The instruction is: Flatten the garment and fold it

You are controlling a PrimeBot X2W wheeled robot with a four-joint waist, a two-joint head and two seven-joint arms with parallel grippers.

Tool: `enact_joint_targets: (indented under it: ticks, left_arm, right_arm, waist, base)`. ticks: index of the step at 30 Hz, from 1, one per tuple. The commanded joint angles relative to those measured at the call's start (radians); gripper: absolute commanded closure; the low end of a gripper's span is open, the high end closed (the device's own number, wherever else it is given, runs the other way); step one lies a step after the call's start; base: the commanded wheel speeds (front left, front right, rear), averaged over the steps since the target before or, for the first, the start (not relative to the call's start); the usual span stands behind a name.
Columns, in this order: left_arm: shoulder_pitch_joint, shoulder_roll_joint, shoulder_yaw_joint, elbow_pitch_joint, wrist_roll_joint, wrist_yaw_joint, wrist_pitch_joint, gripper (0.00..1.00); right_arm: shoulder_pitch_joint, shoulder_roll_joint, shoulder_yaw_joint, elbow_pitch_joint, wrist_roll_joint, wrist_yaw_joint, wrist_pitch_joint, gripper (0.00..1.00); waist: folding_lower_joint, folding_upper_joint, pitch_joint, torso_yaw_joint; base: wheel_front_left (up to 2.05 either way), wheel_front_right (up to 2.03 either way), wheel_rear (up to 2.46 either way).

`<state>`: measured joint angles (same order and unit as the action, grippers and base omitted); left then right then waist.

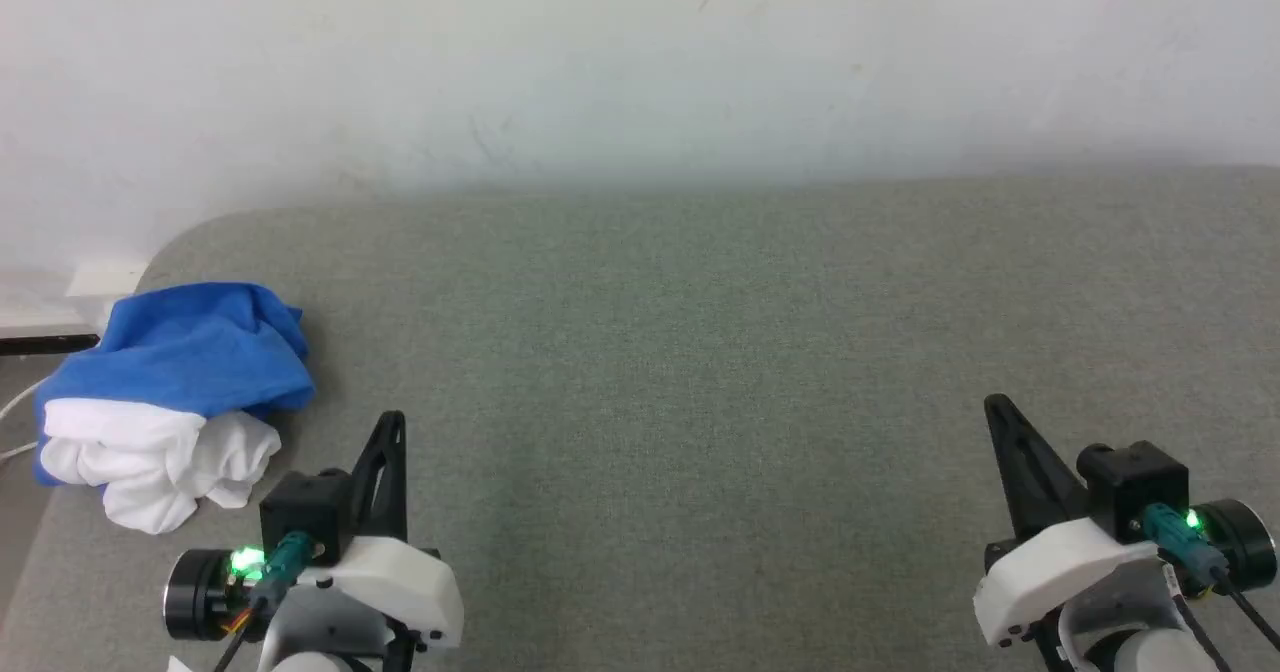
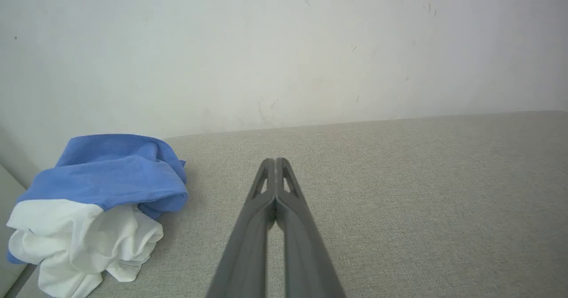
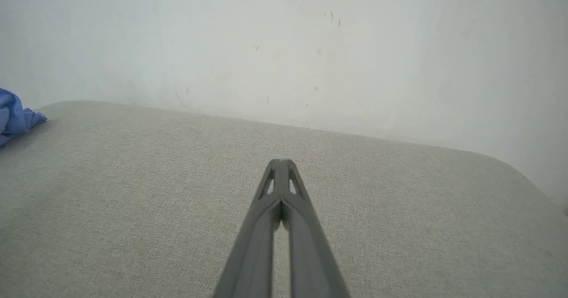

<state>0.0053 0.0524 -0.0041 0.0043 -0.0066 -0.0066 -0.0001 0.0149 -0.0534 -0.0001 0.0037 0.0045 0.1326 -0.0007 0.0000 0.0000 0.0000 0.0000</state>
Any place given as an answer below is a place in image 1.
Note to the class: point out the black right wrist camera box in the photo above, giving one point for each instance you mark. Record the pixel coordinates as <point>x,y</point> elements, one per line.
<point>1135,482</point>

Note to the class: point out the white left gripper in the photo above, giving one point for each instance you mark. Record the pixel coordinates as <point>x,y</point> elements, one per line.
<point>400,582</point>

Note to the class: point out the white wall socket box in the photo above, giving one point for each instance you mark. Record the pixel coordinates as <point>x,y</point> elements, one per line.
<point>105,277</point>

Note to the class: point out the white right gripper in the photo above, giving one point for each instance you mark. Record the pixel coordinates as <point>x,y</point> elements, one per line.
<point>1050,567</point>

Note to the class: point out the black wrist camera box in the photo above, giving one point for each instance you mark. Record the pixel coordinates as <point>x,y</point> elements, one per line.
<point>300,507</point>
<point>1135,482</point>

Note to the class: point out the blue and white shirt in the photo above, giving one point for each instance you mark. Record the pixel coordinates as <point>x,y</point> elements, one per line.
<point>190,352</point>

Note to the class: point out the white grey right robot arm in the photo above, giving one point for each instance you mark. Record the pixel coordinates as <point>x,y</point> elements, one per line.
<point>1240,542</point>

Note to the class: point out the black baseboard strip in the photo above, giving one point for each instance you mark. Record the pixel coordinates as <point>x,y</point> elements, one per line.
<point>45,344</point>

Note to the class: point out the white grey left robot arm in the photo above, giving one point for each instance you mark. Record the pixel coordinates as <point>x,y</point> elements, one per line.
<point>205,597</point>

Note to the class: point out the grey fabric sofa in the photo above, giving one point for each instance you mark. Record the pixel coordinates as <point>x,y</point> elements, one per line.
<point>700,402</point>

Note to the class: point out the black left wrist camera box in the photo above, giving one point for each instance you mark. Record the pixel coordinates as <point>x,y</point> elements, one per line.
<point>300,507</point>

